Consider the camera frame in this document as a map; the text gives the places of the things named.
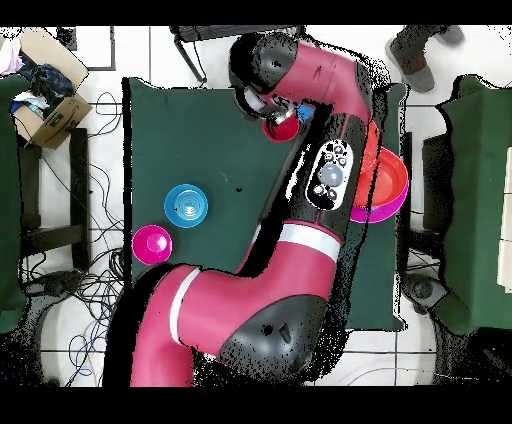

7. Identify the small magenta bowl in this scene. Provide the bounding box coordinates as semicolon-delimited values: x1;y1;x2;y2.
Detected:
131;224;174;267

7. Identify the blue cable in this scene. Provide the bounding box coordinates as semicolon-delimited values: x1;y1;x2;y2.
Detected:
67;299;119;379

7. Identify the cardboard box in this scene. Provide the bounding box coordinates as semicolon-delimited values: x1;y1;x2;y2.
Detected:
12;26;94;150

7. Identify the red cup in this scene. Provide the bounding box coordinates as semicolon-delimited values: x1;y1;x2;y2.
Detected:
262;113;301;144

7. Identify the person's foot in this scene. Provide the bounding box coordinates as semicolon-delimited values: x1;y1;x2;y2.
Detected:
384;25;436;94
433;25;466;46

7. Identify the tangle of black cables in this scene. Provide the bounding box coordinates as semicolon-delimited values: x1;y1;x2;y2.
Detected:
39;91;133;387

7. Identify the black pedestal leg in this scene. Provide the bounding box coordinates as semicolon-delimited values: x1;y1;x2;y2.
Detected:
399;271;451;317
21;269;87;311

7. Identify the orange-red bowl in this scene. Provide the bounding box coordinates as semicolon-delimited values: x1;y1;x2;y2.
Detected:
353;146;409;209
361;121;382;177

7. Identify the green cloth covered table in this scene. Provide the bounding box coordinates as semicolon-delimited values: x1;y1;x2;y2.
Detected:
422;74;512;337
0;73;31;335

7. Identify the black bench frame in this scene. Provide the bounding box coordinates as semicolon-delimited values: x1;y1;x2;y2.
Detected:
17;127;91;271

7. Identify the black stool frame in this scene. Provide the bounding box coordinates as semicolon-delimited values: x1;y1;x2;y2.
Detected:
169;25;307;86

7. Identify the small blue bowl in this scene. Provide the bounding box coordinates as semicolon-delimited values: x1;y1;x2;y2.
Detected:
163;183;209;229

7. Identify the dark blue cloth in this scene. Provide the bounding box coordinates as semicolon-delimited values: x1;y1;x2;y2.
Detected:
17;55;75;117

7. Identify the dark green tablecloth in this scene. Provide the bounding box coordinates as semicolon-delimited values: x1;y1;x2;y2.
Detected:
122;76;408;332

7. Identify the large pink bowl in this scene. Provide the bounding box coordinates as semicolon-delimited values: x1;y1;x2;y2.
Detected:
349;179;410;225

